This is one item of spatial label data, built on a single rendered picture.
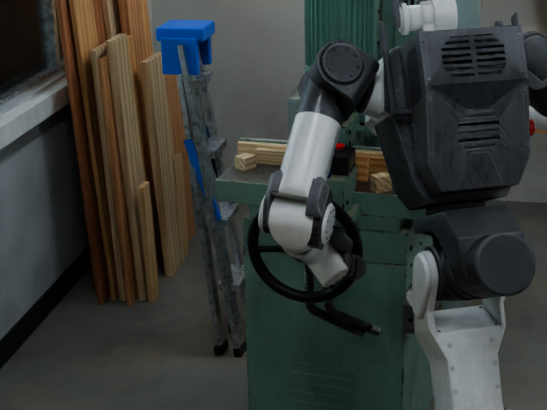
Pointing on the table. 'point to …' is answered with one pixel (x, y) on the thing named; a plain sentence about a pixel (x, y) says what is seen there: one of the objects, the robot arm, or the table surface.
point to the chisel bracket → (348, 135)
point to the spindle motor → (338, 25)
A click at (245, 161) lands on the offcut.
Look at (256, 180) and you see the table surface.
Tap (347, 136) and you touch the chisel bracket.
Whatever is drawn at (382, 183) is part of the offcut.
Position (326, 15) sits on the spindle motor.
